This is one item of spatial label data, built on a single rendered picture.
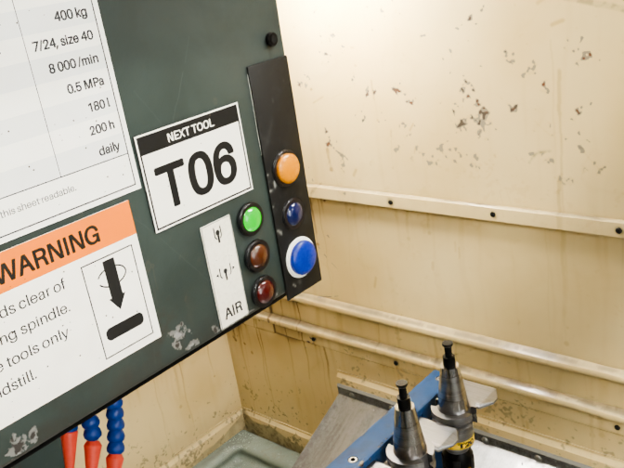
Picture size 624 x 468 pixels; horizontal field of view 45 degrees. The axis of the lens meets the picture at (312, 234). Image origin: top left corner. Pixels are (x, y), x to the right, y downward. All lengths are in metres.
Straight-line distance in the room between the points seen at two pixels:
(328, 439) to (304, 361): 0.22
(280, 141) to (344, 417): 1.25
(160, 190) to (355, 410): 1.32
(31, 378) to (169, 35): 0.24
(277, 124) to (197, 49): 0.10
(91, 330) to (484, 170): 0.96
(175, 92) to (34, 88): 0.11
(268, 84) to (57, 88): 0.18
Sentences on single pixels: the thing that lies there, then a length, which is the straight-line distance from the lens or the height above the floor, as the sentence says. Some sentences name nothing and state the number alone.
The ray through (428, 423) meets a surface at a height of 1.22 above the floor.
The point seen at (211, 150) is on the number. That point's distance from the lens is 0.57.
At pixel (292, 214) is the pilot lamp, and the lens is 0.63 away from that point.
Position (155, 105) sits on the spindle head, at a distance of 0.54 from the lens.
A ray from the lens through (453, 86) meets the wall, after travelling 1.36.
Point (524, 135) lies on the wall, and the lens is 1.31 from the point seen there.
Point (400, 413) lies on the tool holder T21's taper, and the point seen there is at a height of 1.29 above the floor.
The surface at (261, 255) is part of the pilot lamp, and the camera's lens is 0.61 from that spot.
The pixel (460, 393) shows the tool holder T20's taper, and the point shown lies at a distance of 1.08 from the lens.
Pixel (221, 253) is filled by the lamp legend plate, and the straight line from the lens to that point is 0.59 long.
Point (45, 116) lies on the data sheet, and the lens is 0.49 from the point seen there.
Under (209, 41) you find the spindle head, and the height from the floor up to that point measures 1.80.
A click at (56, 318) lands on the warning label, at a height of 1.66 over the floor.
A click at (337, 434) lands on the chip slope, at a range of 1.79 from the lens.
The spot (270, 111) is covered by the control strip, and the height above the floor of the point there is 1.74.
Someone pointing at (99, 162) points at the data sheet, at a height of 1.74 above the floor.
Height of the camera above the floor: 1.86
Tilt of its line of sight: 21 degrees down
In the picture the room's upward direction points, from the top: 9 degrees counter-clockwise
